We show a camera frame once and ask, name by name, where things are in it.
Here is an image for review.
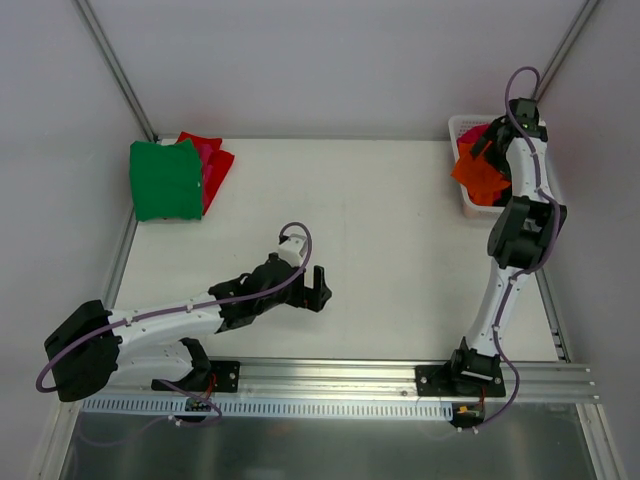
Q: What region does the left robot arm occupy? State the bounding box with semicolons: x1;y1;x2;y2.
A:
36;253;332;402

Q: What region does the green folded t shirt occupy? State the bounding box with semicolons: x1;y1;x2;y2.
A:
129;140;203;222

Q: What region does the magenta t shirt in basket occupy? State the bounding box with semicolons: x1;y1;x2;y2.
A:
457;123;489;149

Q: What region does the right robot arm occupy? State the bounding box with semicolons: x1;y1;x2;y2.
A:
444;98;567;397

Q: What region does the red folded t shirt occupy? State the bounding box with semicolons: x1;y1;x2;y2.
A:
177;132;235;214

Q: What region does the orange t shirt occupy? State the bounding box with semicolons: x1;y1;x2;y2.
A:
451;148;511;207

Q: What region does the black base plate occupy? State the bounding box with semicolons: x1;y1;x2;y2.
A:
414;362;506;398
169;360;241;393

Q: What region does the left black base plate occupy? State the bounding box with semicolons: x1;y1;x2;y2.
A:
169;360;241;393

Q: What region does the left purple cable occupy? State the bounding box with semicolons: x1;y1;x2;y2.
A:
34;221;314;441

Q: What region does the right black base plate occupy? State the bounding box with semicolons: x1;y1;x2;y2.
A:
414;362;506;398

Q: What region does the white slotted cable duct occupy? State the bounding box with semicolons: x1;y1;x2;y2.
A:
81;394;454;421

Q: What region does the aluminium mounting rail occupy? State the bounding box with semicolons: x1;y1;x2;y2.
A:
237;358;601;404

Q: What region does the white plastic basket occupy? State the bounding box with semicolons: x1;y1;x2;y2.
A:
448;114;510;218

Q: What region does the pink folded t shirt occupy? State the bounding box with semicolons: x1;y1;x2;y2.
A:
199;144;213;213

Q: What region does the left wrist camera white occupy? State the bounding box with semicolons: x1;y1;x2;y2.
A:
277;233;308;269

